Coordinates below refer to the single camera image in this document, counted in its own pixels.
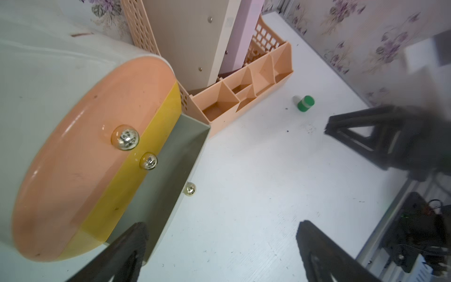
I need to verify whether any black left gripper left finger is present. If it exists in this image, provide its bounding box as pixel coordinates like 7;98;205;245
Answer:
69;222;149;282

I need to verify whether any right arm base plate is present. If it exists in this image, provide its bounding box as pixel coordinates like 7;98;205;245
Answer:
381;192;451;277

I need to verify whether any green paint can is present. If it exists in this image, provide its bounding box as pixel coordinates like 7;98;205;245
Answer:
297;95;315;112

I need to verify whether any beige cardboard folder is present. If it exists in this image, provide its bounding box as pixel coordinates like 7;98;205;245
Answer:
143;0;241;92

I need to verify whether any beige plastic file organizer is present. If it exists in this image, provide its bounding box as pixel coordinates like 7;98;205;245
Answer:
122;1;293;135

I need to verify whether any aluminium rail frame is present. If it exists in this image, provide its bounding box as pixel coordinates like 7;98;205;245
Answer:
354;176;451;282

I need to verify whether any pink top drawer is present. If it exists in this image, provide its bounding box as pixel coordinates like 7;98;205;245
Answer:
12;56;177;262

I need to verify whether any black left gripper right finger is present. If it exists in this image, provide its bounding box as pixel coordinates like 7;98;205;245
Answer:
296;220;379;282

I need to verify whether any round white drawer cabinet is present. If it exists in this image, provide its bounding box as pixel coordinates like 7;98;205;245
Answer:
0;10;211;263

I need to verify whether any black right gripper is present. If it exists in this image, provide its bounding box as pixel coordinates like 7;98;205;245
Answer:
325;105;451;182

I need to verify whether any yellow drawer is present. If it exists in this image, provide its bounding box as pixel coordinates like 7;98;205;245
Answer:
57;82;182;261

